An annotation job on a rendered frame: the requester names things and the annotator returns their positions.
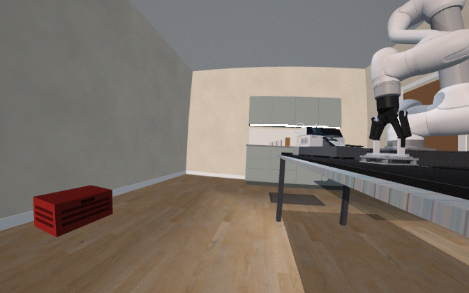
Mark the white microplate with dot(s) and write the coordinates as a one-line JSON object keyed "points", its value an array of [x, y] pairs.
{"points": [[388, 154]]}

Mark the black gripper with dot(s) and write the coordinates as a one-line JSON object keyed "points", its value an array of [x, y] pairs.
{"points": [[388, 111]]}

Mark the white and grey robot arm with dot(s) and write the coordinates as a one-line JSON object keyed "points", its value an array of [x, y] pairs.
{"points": [[445, 49]]}

